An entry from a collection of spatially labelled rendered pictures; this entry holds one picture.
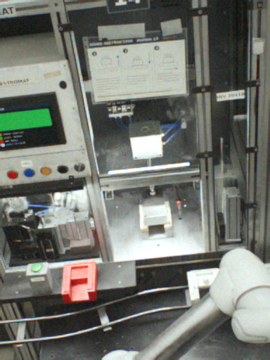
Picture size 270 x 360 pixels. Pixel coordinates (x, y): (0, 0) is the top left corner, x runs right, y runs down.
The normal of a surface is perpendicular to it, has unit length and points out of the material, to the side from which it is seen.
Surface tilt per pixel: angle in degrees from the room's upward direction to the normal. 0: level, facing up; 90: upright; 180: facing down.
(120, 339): 0
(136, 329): 0
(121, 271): 0
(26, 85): 90
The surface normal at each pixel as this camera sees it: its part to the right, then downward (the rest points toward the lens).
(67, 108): 0.04, 0.63
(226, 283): -0.79, -0.29
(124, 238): -0.11, -0.77
